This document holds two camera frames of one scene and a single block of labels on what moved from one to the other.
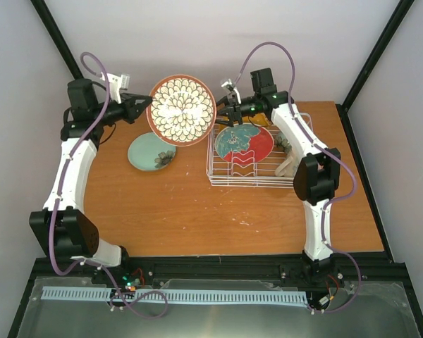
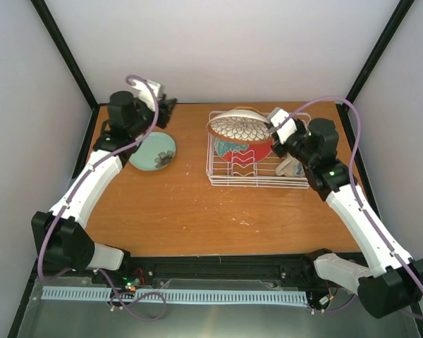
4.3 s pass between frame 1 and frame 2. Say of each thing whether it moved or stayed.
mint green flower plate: stayed
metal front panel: stayed
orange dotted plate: moved
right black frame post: stayed
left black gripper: moved
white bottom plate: moved
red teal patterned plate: stayed
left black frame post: stayed
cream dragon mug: stayed
